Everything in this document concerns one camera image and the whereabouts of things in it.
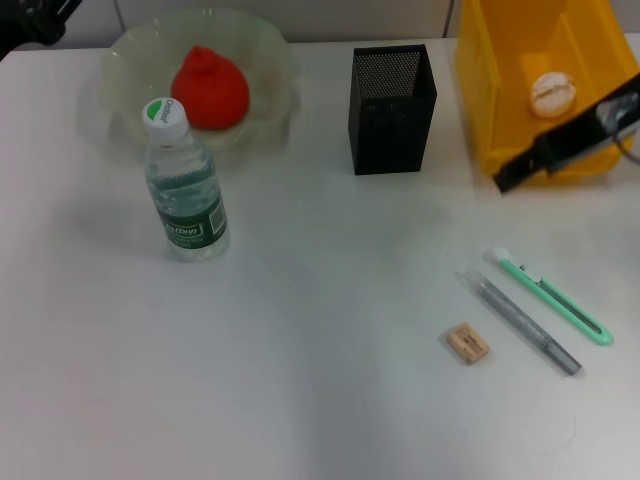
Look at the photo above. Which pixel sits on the beige eraser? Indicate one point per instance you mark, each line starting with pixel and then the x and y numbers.
pixel 467 344

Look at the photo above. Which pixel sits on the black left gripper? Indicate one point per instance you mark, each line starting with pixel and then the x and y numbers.
pixel 25 20

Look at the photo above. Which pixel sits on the clear green-label water bottle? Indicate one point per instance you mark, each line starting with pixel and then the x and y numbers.
pixel 190 200

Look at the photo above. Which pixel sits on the yellow plastic bin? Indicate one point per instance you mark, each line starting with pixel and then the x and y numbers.
pixel 500 100

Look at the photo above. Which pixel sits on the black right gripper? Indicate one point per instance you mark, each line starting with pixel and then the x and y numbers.
pixel 575 132

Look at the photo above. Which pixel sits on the grey pen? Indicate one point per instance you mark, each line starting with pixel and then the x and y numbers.
pixel 520 318

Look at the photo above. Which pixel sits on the green utility knife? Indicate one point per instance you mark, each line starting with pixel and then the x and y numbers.
pixel 554 298

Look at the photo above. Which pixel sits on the black mesh pen holder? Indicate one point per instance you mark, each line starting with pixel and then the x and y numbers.
pixel 390 140

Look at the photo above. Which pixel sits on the white paper ball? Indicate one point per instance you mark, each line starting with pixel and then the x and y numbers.
pixel 554 95

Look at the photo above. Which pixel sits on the pale green glass fruit plate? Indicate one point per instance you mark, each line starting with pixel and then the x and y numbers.
pixel 270 85

